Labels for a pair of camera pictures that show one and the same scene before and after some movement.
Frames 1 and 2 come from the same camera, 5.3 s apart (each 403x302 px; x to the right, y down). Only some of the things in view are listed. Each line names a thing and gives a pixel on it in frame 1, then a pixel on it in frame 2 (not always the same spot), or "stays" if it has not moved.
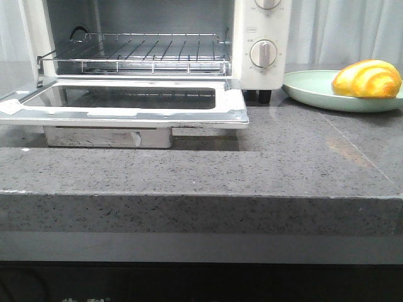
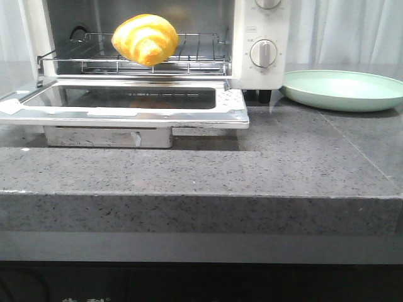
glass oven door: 123,113 stays
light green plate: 314,89 stays
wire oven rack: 145,53 stays
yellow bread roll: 368,78 to 148,39
